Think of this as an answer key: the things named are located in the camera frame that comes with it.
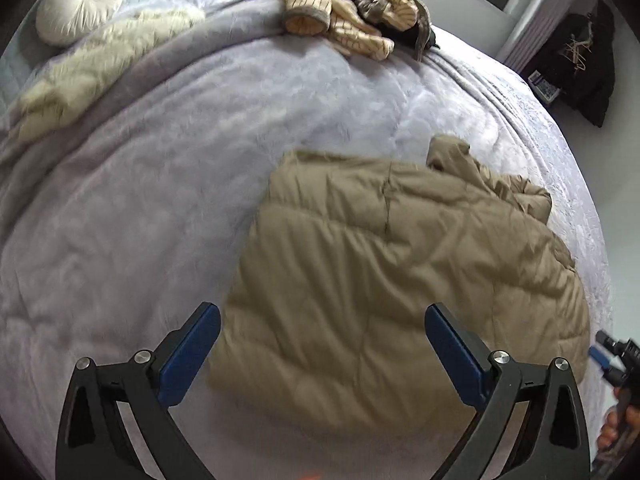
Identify tan puffer down jacket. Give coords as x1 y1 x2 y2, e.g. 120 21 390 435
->
209 136 590 434

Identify black hanging garment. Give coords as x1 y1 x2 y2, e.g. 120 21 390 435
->
521 0 615 128

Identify light blue quilted headboard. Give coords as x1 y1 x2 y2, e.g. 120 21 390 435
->
1 0 142 110

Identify grey window curtain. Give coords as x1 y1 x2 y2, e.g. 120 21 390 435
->
495 0 597 73

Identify right hand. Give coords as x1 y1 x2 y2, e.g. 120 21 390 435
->
596 406 640 451

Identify lavender quilted bedspread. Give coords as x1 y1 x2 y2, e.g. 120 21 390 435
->
1 0 612 479

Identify beige striped garment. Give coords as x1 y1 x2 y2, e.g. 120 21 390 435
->
282 0 425 61

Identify cream fluffy blanket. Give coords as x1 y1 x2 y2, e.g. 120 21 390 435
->
9 6 205 143

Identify round white cushion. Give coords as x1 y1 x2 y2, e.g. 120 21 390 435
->
35 0 125 47

